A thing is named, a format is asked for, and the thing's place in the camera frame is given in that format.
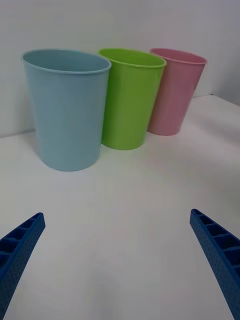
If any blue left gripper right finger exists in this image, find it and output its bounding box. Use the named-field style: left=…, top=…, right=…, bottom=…
left=189, top=208, right=240, bottom=320

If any green plastic bin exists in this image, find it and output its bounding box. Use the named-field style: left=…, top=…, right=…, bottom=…
left=97, top=48, right=167, bottom=151

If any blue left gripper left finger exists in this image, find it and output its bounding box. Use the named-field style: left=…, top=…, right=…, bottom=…
left=0, top=212, right=46, bottom=320

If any pink plastic bin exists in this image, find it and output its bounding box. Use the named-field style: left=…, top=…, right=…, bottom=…
left=147, top=47, right=208, bottom=137

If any pale blue plastic bin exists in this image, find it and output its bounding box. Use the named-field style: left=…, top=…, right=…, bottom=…
left=21, top=49, right=112, bottom=172

